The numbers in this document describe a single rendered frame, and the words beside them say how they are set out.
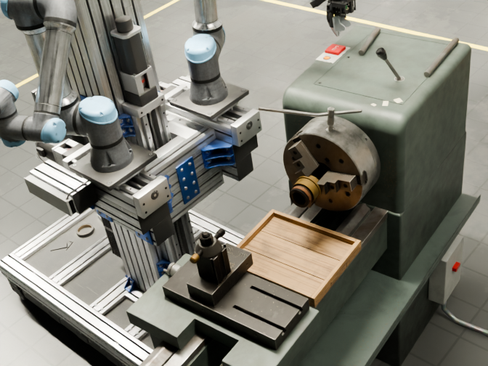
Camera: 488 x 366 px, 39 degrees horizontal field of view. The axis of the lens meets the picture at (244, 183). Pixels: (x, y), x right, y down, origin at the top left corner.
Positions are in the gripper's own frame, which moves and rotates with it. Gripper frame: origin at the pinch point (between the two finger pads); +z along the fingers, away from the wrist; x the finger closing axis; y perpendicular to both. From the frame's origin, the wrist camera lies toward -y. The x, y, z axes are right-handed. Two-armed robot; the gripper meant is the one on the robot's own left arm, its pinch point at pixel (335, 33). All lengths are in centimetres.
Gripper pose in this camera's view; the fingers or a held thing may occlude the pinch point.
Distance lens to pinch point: 270.9
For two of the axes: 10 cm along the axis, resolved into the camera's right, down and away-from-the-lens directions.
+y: 7.8, 2.8, -5.7
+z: 1.5, 7.9, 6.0
